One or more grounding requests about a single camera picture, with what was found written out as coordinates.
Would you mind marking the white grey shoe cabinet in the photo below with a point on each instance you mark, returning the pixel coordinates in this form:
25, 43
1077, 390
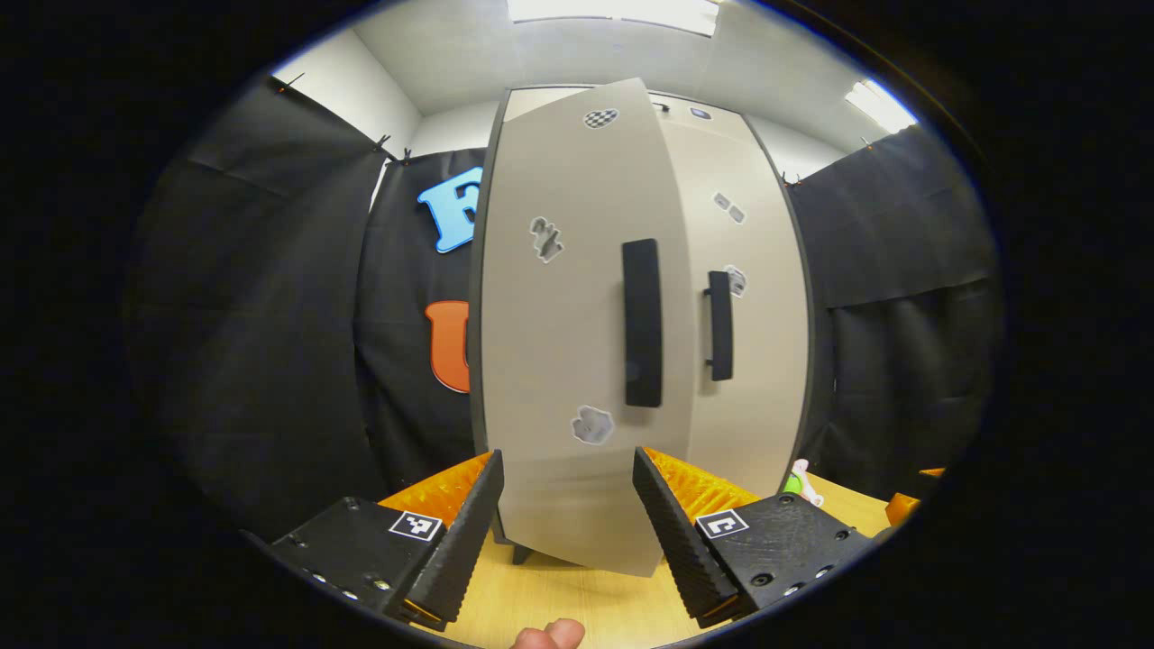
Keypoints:
678, 115

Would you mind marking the ceiling light panel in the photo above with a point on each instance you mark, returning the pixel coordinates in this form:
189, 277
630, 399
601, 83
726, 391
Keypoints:
879, 106
613, 13

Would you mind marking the black backdrop cloth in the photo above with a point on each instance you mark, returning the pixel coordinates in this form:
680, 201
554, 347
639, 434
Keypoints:
270, 315

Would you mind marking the white shoe cabinet door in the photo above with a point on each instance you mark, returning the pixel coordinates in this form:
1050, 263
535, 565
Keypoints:
559, 361
766, 361

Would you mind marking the green pink plush toy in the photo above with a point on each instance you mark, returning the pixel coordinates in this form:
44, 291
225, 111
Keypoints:
793, 482

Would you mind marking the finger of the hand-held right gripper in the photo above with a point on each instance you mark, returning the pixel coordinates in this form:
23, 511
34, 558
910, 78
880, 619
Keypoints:
902, 507

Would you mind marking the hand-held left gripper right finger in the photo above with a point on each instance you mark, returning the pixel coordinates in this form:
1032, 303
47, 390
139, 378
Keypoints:
676, 545

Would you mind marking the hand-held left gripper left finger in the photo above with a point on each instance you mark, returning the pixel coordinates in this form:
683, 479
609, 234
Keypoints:
460, 554

